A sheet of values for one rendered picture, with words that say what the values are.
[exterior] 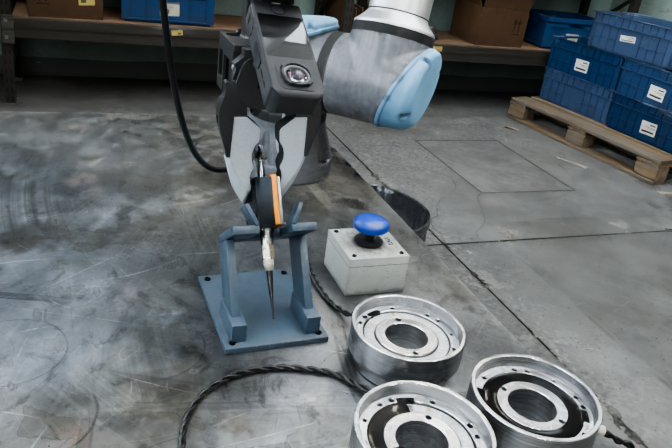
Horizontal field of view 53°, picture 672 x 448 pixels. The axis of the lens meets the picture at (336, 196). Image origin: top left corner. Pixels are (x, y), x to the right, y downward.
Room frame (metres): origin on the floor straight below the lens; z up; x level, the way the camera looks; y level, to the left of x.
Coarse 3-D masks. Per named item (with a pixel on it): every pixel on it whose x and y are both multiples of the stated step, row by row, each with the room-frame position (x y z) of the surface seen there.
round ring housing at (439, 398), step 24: (384, 384) 0.43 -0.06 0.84; (408, 384) 0.43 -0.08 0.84; (432, 384) 0.44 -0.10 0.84; (360, 408) 0.40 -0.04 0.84; (456, 408) 0.42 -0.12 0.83; (360, 432) 0.37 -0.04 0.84; (384, 432) 0.39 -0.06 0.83; (408, 432) 0.40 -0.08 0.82; (432, 432) 0.40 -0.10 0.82; (480, 432) 0.40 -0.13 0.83
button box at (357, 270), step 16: (336, 240) 0.66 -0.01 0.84; (352, 240) 0.66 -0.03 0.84; (384, 240) 0.67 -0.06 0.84; (336, 256) 0.65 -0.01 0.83; (352, 256) 0.62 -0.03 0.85; (368, 256) 0.63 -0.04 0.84; (384, 256) 0.63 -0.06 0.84; (400, 256) 0.64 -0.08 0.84; (336, 272) 0.64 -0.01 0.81; (352, 272) 0.62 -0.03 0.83; (368, 272) 0.63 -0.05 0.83; (384, 272) 0.63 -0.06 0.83; (400, 272) 0.64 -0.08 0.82; (352, 288) 0.62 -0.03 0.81; (368, 288) 0.63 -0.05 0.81; (384, 288) 0.63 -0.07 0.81; (400, 288) 0.64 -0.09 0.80
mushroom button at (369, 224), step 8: (360, 216) 0.66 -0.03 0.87; (368, 216) 0.67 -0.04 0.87; (376, 216) 0.67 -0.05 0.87; (360, 224) 0.65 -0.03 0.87; (368, 224) 0.65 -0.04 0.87; (376, 224) 0.65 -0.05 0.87; (384, 224) 0.65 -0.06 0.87; (360, 232) 0.65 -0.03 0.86; (368, 232) 0.64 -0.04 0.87; (376, 232) 0.64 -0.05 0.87; (384, 232) 0.65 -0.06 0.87; (368, 240) 0.66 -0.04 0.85
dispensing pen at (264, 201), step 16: (256, 160) 0.60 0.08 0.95; (256, 192) 0.57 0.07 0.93; (272, 192) 0.58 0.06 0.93; (256, 208) 0.56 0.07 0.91; (272, 208) 0.57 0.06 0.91; (272, 224) 0.56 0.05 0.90; (272, 240) 0.56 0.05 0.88; (272, 256) 0.56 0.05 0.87; (272, 272) 0.55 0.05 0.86; (272, 288) 0.54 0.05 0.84; (272, 304) 0.53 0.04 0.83
